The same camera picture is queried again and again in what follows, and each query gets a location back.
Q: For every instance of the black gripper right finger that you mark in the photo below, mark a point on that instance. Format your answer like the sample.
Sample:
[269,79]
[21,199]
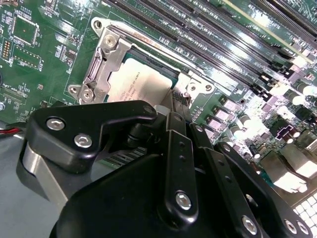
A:
[223,171]

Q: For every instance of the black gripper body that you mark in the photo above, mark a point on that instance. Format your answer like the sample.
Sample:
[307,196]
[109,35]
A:
[119,203]

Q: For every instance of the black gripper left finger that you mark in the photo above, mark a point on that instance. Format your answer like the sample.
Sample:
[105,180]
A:
[67,151]

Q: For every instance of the metal locking lever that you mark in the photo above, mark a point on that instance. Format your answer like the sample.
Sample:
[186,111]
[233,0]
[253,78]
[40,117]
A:
[92,65]

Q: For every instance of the metal socket cover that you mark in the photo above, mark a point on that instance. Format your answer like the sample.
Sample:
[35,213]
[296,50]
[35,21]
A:
[109,72]

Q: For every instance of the silver CPU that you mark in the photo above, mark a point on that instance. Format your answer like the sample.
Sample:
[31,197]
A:
[138,84]

